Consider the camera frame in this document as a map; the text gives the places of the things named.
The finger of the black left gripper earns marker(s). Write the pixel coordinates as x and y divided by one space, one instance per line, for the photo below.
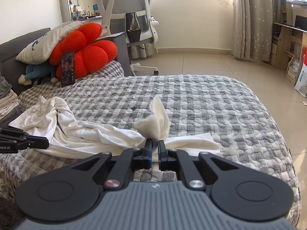
12 133
11 144

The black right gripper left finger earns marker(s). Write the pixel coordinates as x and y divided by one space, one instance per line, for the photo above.
70 192

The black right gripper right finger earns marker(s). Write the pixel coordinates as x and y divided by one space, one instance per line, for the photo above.
239 191

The white cotton garment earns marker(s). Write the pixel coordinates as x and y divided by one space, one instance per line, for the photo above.
73 139

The folded beige garment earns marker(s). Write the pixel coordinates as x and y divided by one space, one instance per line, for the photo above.
8 103

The dark grey upholstered headboard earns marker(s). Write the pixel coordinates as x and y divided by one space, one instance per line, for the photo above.
11 68

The blue plush doll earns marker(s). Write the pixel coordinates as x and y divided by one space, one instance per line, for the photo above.
38 71

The grey checkered quilted bedspread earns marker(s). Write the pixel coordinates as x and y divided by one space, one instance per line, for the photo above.
224 107

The smartphone showing video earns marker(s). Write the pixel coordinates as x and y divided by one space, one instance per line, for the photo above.
67 69

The white printed throw pillow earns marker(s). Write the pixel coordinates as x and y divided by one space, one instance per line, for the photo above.
40 50

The red flower-shaped plush cushion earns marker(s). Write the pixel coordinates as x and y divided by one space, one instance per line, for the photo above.
89 53

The white paper shopping bag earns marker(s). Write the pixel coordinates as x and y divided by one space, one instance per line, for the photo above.
301 84

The grey bed footboard panel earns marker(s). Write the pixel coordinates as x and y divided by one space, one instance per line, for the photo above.
123 56

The white bookshelf with books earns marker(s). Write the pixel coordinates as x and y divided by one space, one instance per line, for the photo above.
76 0

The wooden desk with shelves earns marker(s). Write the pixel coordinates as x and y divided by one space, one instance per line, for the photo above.
289 41

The white mesh office chair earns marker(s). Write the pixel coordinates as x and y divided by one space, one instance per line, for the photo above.
132 17

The beige patterned curtain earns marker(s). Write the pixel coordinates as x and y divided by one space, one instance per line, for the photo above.
253 28

